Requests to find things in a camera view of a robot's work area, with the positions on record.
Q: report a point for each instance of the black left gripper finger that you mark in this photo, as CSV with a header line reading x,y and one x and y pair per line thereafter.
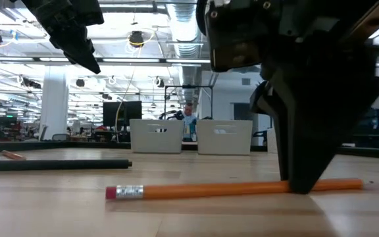
x,y
77,49

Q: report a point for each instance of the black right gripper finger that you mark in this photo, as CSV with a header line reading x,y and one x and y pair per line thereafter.
x,y
262,102
324,108

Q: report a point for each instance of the grey plastic bin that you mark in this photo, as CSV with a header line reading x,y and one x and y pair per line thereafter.
x,y
143,145
209,145

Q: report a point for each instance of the orange pencil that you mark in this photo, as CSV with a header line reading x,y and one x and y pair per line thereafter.
x,y
209,190
13,155

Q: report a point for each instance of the black pen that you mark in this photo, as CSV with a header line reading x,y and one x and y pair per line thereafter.
x,y
54,165

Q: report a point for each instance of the black background robot arm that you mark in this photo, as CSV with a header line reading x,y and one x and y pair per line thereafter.
x,y
176,115

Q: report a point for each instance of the black equipment case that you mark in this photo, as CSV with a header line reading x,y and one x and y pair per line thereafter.
x,y
373,126

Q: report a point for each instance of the long ceiling light strip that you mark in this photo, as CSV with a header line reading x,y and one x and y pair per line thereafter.
x,y
130,60

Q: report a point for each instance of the white pillar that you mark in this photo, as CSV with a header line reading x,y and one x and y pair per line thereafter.
x,y
53,98

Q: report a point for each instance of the person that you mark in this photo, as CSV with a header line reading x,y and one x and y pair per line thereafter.
x,y
189,120

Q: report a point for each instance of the black monitor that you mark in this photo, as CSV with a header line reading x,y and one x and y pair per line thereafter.
x,y
123,113

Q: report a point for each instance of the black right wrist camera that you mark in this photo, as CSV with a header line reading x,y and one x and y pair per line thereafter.
x,y
239,33

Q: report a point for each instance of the silver ceiling duct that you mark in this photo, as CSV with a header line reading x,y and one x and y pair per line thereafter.
x,y
184,29

